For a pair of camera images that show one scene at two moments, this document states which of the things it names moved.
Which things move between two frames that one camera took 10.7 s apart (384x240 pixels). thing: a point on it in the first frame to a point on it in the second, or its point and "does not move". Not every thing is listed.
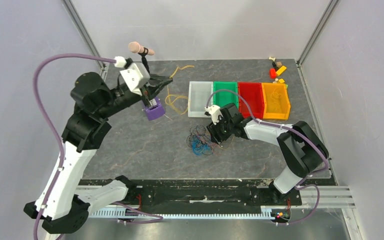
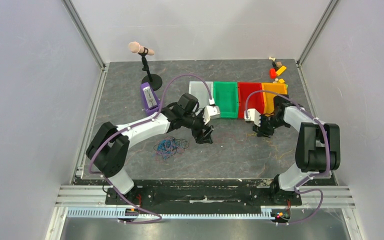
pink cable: (212, 145) to (169, 147)
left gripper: (145, 91) to (205, 137)
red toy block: (272, 74) does not move
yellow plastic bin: (276, 104) does not move
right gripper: (216, 131) to (266, 124)
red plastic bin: (250, 100) does not move
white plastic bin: (199, 92) does not move
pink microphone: (135, 47) does not move
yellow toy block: (281, 70) does not move
